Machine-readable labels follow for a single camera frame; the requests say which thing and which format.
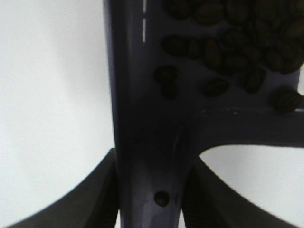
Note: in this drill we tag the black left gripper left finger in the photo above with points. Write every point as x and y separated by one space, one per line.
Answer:
94 203

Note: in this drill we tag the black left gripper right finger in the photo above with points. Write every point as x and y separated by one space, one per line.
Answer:
208 202

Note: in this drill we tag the purple plastic dustpan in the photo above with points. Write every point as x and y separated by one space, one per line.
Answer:
155 153

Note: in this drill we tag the pile of coffee beans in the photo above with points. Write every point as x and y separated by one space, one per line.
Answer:
238 55

